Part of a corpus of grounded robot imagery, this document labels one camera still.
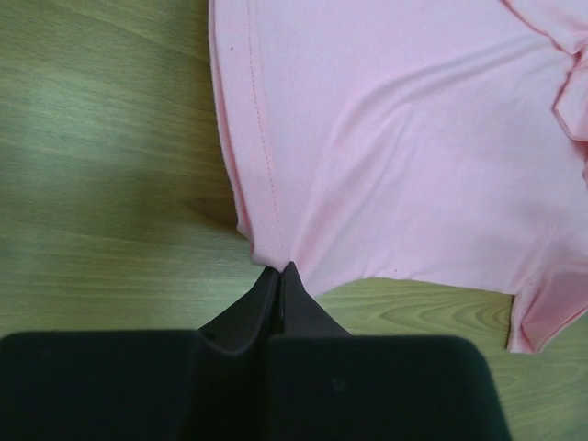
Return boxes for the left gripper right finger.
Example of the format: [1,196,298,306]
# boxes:
[270,264,511,440]

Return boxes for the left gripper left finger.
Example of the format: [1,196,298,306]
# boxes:
[1,268,280,440]

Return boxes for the pink t shirt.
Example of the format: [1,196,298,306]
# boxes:
[209,1,587,354]

